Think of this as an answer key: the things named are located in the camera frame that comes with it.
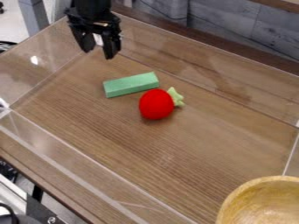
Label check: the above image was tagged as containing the red plush strawberry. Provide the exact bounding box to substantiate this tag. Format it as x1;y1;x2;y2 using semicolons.
139;87;184;120

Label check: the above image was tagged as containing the green foam block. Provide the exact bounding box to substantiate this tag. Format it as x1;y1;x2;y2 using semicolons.
103;72;159;98

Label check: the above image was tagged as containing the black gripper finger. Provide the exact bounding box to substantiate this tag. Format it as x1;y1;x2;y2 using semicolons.
102;31;122;60
71;27;96;53

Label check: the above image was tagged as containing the black cable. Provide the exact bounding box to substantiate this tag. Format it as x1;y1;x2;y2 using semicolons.
0;202;20;224

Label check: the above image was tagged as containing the wooden bowl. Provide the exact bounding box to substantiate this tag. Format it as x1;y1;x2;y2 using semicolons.
215;176;299;224

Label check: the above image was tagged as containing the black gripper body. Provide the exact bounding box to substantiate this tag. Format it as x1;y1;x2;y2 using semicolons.
64;0;122;38

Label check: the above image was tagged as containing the clear acrylic tray enclosure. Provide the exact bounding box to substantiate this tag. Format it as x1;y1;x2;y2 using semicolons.
0;17;299;224

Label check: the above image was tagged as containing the grey post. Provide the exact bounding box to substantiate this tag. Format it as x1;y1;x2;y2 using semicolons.
17;0;49;36

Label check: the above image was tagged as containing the black metal bracket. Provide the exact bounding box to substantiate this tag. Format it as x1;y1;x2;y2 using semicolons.
25;195;67;224

